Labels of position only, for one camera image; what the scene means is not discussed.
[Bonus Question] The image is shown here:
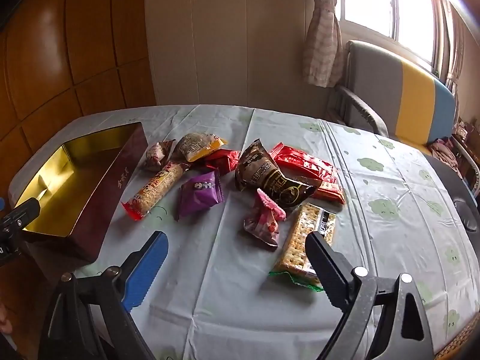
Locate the grey yellow blue sofa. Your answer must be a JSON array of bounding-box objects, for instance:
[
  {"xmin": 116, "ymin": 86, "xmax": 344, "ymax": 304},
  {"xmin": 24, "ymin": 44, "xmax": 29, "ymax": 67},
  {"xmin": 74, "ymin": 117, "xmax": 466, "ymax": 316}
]
[{"xmin": 330, "ymin": 39, "xmax": 460, "ymax": 147}]

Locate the small orange-red snack packet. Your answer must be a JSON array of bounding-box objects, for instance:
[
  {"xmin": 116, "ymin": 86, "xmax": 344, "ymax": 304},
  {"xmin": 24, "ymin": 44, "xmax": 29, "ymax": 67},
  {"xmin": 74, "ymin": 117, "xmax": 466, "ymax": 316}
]
[{"xmin": 311, "ymin": 181, "xmax": 346, "ymax": 206}]

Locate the tan yellow snack packet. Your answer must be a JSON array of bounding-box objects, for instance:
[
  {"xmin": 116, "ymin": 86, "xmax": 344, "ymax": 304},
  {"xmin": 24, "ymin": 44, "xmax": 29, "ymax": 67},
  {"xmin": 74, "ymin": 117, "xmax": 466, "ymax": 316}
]
[{"xmin": 173, "ymin": 132, "xmax": 228, "ymax": 163}]

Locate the window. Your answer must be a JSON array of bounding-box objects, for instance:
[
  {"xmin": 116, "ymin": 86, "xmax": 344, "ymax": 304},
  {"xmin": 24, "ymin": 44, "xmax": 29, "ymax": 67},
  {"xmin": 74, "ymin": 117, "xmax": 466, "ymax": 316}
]
[{"xmin": 335, "ymin": 0, "xmax": 451, "ymax": 64}]

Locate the large brown snack bag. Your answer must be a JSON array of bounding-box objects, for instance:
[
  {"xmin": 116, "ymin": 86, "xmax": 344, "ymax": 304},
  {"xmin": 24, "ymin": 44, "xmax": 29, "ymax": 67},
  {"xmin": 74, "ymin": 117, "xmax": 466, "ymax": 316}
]
[{"xmin": 235, "ymin": 139, "xmax": 322, "ymax": 210}]

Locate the pink foil snack packet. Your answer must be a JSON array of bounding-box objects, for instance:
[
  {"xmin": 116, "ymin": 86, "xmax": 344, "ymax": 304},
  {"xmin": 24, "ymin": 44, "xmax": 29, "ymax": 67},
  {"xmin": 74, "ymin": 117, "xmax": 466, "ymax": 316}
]
[{"xmin": 243, "ymin": 189, "xmax": 287, "ymax": 251}]

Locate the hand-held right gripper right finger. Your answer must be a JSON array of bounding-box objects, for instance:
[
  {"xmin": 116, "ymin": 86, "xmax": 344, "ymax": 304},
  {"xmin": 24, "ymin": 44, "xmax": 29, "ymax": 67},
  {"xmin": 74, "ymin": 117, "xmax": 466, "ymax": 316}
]
[{"xmin": 304, "ymin": 231, "xmax": 434, "ymax": 360}]

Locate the large red snack packet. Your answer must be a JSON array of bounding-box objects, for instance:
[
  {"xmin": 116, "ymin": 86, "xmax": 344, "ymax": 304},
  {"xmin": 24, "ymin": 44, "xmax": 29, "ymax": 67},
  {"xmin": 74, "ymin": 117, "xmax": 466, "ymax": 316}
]
[{"xmin": 269, "ymin": 142, "xmax": 338, "ymax": 185}]

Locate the small shiny red snack packet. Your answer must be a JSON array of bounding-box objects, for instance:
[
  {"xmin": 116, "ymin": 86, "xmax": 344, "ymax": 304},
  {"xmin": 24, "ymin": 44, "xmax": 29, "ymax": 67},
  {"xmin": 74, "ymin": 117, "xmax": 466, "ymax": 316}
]
[{"xmin": 204, "ymin": 149, "xmax": 241, "ymax": 175}]

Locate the grey sofa armrest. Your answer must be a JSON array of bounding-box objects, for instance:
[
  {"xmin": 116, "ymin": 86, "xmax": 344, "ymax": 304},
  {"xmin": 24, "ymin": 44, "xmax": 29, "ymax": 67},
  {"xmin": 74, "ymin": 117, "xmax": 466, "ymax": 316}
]
[{"xmin": 335, "ymin": 84, "xmax": 389, "ymax": 136}]

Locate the pink checked curtain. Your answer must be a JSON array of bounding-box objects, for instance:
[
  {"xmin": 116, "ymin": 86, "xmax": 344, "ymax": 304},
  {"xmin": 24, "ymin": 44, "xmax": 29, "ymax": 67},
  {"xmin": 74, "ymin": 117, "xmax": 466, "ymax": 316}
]
[
  {"xmin": 431, "ymin": 0, "xmax": 467, "ymax": 85},
  {"xmin": 302, "ymin": 0, "xmax": 344, "ymax": 88}
]

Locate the pink cloth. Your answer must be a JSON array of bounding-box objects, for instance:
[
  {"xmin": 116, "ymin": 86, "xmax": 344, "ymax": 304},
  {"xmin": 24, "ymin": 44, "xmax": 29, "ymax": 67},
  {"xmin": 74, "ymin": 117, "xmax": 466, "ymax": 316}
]
[{"xmin": 429, "ymin": 139, "xmax": 463, "ymax": 177}]

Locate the black chair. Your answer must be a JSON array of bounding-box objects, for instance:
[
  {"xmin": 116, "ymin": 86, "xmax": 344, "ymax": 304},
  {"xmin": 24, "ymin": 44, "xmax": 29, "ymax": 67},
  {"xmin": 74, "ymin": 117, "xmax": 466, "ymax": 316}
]
[{"xmin": 424, "ymin": 154, "xmax": 480, "ymax": 233}]

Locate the long orange rice cracker packet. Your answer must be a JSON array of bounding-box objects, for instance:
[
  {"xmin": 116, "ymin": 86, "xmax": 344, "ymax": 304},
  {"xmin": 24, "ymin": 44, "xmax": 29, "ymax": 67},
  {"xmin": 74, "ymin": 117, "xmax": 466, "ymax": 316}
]
[{"xmin": 121, "ymin": 160, "xmax": 190, "ymax": 221}]

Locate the pale blue cloud-print tablecloth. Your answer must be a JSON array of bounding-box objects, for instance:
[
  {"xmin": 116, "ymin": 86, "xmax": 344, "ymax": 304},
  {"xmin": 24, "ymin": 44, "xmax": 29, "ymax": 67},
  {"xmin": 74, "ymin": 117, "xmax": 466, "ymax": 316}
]
[{"xmin": 7, "ymin": 104, "xmax": 480, "ymax": 360}]

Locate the wooden wardrobe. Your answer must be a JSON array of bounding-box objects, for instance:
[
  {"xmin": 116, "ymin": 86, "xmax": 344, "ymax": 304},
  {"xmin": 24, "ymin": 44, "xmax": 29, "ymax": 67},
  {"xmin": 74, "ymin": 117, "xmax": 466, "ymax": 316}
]
[{"xmin": 0, "ymin": 0, "xmax": 156, "ymax": 211}]

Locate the dark red gold-lined tin box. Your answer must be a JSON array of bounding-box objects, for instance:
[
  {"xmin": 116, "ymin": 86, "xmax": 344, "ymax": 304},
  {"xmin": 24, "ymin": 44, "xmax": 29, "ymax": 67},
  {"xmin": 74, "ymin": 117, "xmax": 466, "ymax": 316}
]
[{"xmin": 8, "ymin": 122, "xmax": 148, "ymax": 263}]

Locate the clear soda cracker packet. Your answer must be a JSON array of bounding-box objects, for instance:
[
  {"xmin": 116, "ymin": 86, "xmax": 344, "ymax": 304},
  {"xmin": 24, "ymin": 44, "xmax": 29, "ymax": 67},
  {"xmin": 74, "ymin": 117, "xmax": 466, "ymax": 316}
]
[{"xmin": 268, "ymin": 202, "xmax": 337, "ymax": 292}]

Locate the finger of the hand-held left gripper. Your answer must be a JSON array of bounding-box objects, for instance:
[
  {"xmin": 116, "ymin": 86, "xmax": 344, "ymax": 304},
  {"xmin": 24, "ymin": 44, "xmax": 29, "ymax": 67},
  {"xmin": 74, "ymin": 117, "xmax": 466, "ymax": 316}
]
[{"xmin": 0, "ymin": 198, "xmax": 42, "ymax": 267}]

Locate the small pink brown snack packet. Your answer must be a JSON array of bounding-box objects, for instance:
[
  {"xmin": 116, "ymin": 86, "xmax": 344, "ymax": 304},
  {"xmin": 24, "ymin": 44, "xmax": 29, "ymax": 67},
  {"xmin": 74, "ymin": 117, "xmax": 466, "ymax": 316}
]
[{"xmin": 144, "ymin": 139, "xmax": 177, "ymax": 171}]

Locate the purple snack packet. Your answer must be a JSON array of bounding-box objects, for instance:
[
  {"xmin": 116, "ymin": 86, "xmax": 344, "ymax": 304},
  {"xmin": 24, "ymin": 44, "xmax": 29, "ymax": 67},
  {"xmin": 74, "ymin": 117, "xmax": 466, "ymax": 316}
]
[{"xmin": 177, "ymin": 169, "xmax": 224, "ymax": 221}]

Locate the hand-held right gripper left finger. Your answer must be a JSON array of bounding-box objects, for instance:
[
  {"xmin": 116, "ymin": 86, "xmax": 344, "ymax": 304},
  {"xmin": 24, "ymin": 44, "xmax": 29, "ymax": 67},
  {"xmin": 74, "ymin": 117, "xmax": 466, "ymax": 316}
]
[{"xmin": 37, "ymin": 230, "xmax": 169, "ymax": 360}]

